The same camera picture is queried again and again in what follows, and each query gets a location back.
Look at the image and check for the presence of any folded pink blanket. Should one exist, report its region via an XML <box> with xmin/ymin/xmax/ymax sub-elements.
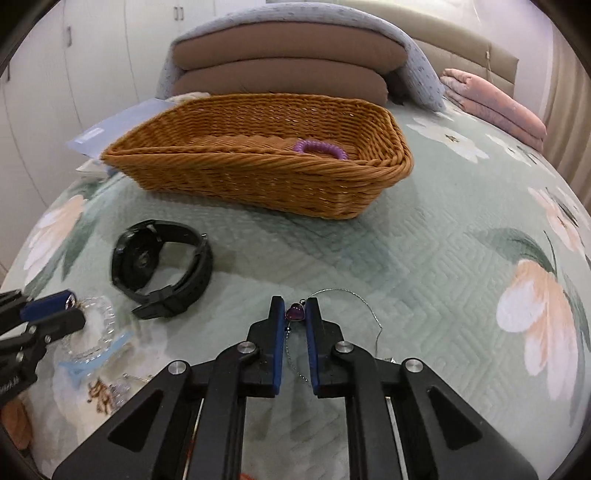
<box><xmin>440</xmin><ymin>68</ymin><xmax>547</xmax><ymax>152</ymax></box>

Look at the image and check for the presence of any blue grey book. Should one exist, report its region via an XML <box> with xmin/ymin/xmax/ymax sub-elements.
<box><xmin>66</xmin><ymin>98</ymin><xmax>174</xmax><ymax>159</ymax></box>

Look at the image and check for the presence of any grey blue patterned blanket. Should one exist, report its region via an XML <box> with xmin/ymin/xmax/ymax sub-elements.
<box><xmin>155</xmin><ymin>2</ymin><xmax>444</xmax><ymax>111</ymax></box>

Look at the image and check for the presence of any brown wicker basket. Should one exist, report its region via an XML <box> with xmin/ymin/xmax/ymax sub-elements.
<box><xmin>101</xmin><ymin>93</ymin><xmax>414</xmax><ymax>220</ymax></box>

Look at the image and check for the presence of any white wardrobe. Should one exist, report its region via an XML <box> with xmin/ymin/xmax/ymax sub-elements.
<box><xmin>1</xmin><ymin>1</ymin><xmax>256</xmax><ymax>272</ymax></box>

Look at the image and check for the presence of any beige upholstered headboard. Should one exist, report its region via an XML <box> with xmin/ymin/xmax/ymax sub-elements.
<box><xmin>342</xmin><ymin>1</ymin><xmax>519</xmax><ymax>96</ymax></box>

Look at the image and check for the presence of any floral green bedspread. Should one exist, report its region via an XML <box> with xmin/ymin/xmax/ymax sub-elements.
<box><xmin>5</xmin><ymin>105</ymin><xmax>590</xmax><ymax>479</ymax></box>

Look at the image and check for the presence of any folded brown quilt stack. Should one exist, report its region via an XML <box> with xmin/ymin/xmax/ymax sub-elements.
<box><xmin>170</xmin><ymin>22</ymin><xmax>408</xmax><ymax>106</ymax></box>

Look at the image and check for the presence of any black wrist watch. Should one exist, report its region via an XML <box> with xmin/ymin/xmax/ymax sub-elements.
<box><xmin>110</xmin><ymin>219</ymin><xmax>213</xmax><ymax>320</ymax></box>

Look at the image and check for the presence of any beige pleated curtain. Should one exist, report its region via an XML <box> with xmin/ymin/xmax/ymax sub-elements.
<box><xmin>544</xmin><ymin>29</ymin><xmax>591</xmax><ymax>207</ymax></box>

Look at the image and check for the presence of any silver pendant necklace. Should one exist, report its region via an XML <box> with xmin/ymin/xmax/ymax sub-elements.
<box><xmin>283</xmin><ymin>287</ymin><xmax>403</xmax><ymax>384</ymax></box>

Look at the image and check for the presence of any clear crystal bead bracelet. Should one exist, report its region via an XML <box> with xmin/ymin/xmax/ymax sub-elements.
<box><xmin>59</xmin><ymin>294</ymin><xmax>117</xmax><ymax>363</ymax></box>

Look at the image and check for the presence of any person's left hand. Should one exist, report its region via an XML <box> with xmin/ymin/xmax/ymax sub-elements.
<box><xmin>1</xmin><ymin>398</ymin><xmax>32</xmax><ymax>451</ymax></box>

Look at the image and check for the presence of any purple spiral hair tie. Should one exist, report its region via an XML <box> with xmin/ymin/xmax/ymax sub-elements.
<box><xmin>291</xmin><ymin>138</ymin><xmax>350</xmax><ymax>162</ymax></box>

